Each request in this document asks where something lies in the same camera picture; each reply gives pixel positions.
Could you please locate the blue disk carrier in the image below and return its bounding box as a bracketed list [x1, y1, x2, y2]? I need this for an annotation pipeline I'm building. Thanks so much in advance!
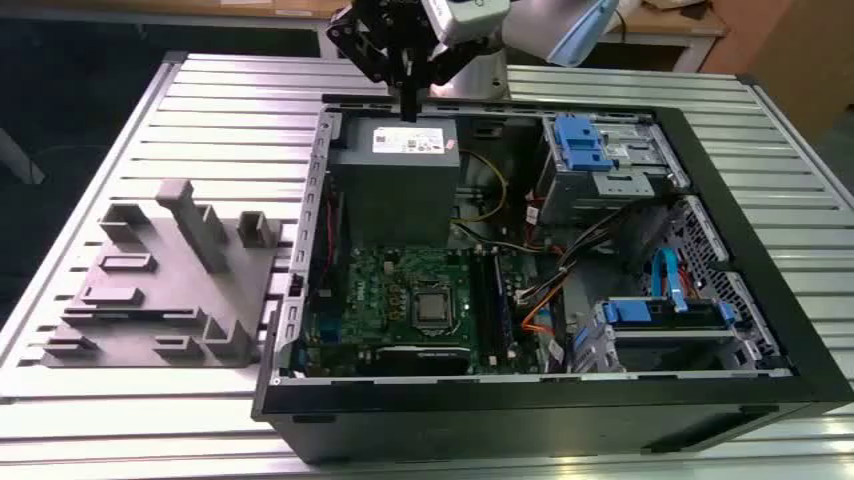
[601, 297, 740, 332]

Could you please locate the grey parts rack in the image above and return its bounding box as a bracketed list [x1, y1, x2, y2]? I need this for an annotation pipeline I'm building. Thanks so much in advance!
[40, 178, 299, 369]

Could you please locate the orange data cable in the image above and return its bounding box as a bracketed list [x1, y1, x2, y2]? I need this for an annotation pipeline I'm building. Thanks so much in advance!
[521, 298, 569, 336]

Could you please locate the metal drive cage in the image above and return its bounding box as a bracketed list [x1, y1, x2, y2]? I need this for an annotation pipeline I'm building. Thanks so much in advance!
[536, 112, 692, 226]

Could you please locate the grey power supply unit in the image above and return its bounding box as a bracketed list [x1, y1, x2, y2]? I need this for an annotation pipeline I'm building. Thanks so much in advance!
[329, 117, 461, 249]

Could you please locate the metal CPU socket cover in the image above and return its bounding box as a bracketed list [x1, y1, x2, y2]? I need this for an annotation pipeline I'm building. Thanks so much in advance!
[407, 284, 463, 332]

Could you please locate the silver CPU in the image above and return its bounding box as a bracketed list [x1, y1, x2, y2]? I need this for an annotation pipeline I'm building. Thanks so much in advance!
[413, 292, 456, 321]

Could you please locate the black open PC case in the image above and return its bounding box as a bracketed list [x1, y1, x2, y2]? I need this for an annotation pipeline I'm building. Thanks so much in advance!
[249, 92, 854, 464]

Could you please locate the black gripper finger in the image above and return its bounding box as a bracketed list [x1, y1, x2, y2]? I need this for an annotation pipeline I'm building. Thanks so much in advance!
[407, 41, 469, 124]
[324, 8, 411, 124]

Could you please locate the green motherboard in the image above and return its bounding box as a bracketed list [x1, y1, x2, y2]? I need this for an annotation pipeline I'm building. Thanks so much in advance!
[296, 244, 569, 376]

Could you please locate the wooden desk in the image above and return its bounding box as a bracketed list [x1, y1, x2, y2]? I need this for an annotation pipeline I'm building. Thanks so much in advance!
[0, 0, 732, 74]

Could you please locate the black graphics card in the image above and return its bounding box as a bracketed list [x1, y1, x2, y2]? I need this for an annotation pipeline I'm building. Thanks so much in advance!
[356, 343, 473, 376]

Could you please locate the grey chair base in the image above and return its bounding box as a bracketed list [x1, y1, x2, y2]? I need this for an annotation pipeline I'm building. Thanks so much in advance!
[0, 126, 46, 185]

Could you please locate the blue flat data cable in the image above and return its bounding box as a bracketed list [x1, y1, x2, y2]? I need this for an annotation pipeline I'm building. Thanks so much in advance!
[655, 246, 690, 315]

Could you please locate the black RAM slot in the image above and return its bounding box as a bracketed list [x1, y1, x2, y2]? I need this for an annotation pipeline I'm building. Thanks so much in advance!
[469, 251, 484, 352]
[481, 251, 496, 352]

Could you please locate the blue plastic drive latch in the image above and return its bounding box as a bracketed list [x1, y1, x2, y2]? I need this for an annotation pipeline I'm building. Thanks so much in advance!
[551, 114, 612, 172]

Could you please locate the black cable bundle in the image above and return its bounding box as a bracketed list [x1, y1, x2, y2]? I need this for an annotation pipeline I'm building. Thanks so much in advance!
[552, 198, 670, 271]

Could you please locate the red black twisted wire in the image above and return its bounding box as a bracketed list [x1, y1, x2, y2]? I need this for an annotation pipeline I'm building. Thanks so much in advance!
[316, 171, 336, 297]

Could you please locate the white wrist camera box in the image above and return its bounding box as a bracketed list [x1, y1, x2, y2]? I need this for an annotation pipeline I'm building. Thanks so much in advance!
[424, 0, 509, 59]

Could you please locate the multicolour power wire bundle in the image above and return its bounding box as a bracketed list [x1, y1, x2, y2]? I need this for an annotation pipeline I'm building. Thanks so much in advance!
[513, 269, 575, 307]

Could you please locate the yellow wire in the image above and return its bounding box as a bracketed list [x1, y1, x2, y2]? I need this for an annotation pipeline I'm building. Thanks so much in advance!
[451, 149, 509, 224]

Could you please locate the metal disk bay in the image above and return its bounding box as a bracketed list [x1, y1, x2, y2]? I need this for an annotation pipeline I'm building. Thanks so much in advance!
[565, 294, 786, 374]

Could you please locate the brown wooden board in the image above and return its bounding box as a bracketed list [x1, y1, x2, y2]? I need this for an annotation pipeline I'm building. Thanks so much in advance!
[699, 0, 854, 151]

